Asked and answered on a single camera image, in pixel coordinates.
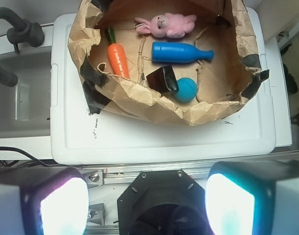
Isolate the blue textured ball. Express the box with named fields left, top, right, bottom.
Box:
left=174, top=77, right=198, bottom=102

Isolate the gripper right finger with light pad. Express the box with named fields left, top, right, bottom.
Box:
left=205, top=160, right=299, bottom=235

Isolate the small black box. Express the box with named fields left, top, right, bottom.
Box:
left=146, top=65, right=179, bottom=94

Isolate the gripper left finger with light pad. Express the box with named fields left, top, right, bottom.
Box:
left=0, top=166, right=89, bottom=235

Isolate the orange toy carrot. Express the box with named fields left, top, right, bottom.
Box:
left=104, top=27, right=130, bottom=79

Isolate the black octagonal mount plate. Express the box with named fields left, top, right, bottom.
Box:
left=117, top=169, right=213, bottom=235

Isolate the aluminium rail with bolt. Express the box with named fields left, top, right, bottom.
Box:
left=79, top=162, right=213, bottom=188

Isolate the pink plush bunny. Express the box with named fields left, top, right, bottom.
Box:
left=134, top=13, right=197, bottom=39

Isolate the white sink basin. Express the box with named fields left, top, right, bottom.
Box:
left=0, top=36, right=54, bottom=139

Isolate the brown paper bag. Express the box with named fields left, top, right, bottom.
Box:
left=68, top=0, right=269, bottom=126

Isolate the white plastic bin lid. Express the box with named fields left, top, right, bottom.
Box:
left=50, top=14, right=276, bottom=165

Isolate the black cable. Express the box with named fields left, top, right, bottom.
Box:
left=0, top=146, right=64, bottom=168

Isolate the blue toy bottle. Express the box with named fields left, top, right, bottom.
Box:
left=151, top=42, right=214, bottom=63

